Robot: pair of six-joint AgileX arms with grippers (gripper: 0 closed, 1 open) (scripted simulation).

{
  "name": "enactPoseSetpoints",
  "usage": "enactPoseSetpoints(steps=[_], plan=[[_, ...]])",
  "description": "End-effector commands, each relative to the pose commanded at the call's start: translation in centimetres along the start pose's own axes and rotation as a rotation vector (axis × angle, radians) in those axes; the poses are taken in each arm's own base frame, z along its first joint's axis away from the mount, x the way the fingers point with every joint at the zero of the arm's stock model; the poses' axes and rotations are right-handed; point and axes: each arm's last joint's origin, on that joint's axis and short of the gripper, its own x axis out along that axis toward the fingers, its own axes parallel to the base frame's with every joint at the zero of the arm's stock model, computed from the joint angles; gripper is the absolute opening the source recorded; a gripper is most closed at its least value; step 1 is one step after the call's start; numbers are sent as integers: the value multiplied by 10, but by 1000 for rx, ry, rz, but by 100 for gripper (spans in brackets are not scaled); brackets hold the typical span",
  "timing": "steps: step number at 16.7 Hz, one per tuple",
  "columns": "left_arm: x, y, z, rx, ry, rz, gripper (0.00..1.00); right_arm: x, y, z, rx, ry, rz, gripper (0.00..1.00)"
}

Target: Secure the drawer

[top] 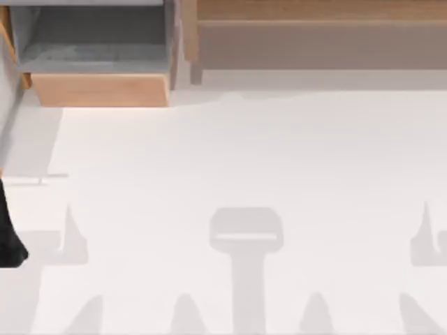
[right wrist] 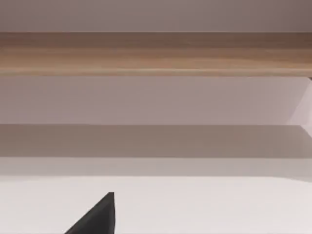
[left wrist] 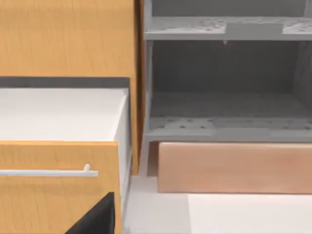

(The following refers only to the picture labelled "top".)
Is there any wooden cupboard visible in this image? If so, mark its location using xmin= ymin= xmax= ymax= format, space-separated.
xmin=0 ymin=0 xmax=447 ymax=89

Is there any pale wooden drawer front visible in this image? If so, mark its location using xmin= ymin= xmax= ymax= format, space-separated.
xmin=30 ymin=72 xmax=170 ymax=107

